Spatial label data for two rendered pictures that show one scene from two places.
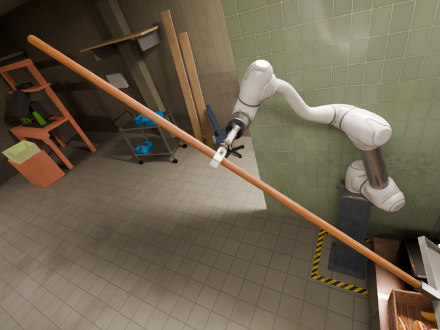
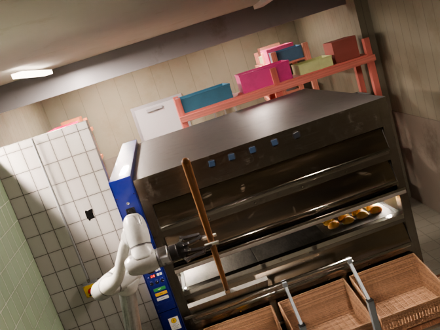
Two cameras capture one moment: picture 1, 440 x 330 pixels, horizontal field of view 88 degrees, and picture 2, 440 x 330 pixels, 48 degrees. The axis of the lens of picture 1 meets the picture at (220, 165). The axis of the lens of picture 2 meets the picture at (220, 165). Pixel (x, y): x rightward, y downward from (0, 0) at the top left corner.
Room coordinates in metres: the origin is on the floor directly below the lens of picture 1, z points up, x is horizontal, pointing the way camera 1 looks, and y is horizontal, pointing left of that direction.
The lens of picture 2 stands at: (1.96, 1.79, 2.78)
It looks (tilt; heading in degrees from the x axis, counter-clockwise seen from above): 13 degrees down; 231
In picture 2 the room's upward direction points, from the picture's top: 18 degrees counter-clockwise
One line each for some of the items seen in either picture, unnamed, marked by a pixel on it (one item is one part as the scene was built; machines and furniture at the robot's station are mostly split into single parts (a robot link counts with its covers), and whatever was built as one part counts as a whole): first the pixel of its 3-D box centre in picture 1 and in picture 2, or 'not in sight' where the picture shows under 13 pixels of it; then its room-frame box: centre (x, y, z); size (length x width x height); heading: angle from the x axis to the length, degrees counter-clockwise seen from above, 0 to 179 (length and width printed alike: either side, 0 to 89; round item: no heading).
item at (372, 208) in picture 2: not in sight; (342, 207); (-1.22, -0.72, 1.21); 0.61 x 0.48 x 0.06; 56
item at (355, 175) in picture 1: (359, 175); not in sight; (1.05, -0.90, 1.17); 0.18 x 0.16 x 0.22; 5
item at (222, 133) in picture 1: (224, 132); not in sight; (3.49, -0.27, 0.46); 0.54 x 0.51 x 0.92; 65
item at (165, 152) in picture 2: not in sight; (262, 231); (-0.96, -1.51, 1.05); 2.10 x 1.91 x 2.10; 146
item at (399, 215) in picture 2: not in sight; (294, 253); (-0.51, -0.70, 1.16); 1.80 x 0.06 x 0.04; 146
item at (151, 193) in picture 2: not in sight; (264, 150); (-0.51, -0.71, 2.00); 1.80 x 0.08 x 0.21; 146
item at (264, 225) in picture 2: not in sight; (282, 208); (-0.49, -0.68, 1.54); 1.79 x 0.11 x 0.19; 146
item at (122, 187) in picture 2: not in sight; (164, 263); (-0.15, -2.04, 1.08); 1.93 x 0.16 x 2.15; 56
